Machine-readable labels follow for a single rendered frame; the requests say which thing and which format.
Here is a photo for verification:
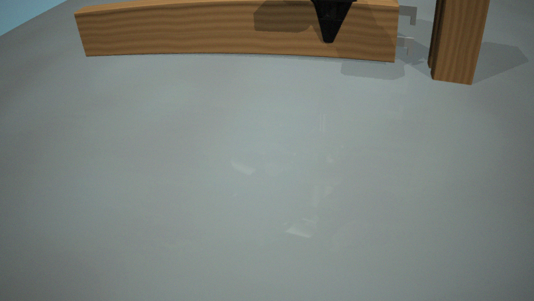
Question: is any wooden post with slot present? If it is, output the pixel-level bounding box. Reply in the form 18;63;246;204
427;0;490;86

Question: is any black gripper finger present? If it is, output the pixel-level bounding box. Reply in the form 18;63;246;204
310;0;352;43

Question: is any wooden side rail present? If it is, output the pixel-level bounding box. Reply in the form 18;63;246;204
74;0;417;63

